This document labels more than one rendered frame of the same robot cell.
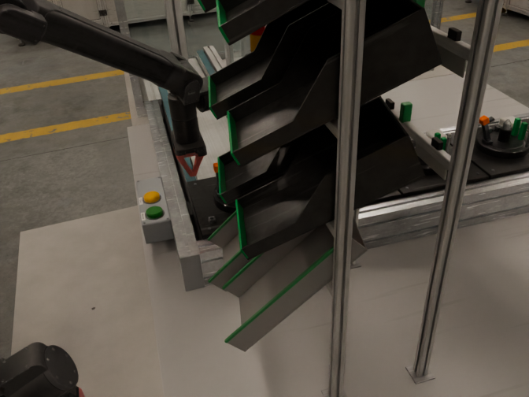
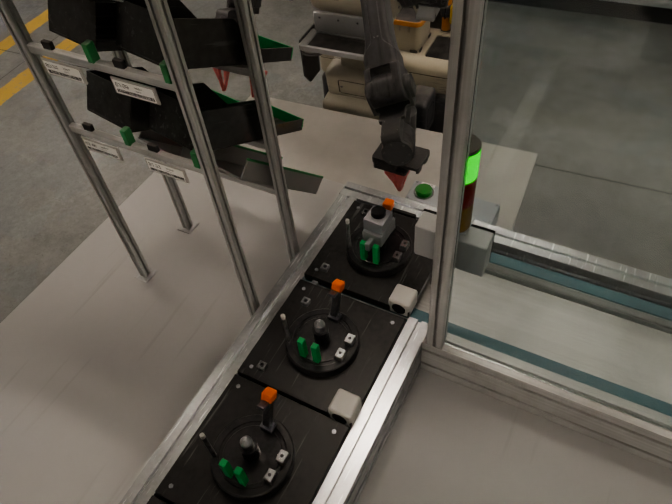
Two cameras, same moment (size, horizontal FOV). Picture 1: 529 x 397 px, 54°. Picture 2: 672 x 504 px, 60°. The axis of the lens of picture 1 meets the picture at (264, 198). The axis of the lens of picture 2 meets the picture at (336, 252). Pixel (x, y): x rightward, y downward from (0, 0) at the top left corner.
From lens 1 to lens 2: 1.71 m
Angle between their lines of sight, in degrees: 88
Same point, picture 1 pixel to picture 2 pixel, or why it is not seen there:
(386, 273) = (220, 334)
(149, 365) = (308, 168)
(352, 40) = not seen: outside the picture
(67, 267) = not seen: hidden behind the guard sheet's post
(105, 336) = (354, 159)
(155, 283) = not seen: hidden behind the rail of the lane
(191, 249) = (350, 191)
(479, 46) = (22, 31)
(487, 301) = (120, 369)
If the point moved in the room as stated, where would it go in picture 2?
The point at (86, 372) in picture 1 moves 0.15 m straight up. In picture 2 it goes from (335, 144) to (331, 100)
